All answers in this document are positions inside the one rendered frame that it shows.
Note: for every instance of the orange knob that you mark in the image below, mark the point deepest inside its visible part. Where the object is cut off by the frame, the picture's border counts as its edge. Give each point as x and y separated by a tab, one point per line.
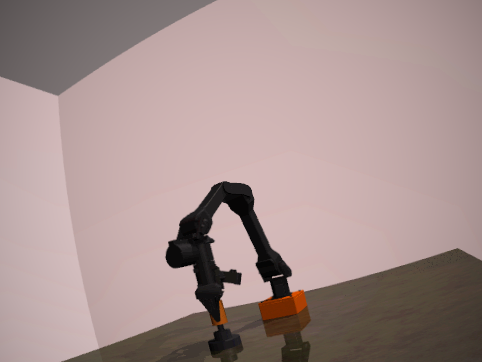
223	318

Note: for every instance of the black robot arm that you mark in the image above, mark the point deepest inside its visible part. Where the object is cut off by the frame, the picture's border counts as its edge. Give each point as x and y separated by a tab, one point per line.
193	246

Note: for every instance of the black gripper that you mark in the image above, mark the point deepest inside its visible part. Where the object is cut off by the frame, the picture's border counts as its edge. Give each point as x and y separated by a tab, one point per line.
208	291

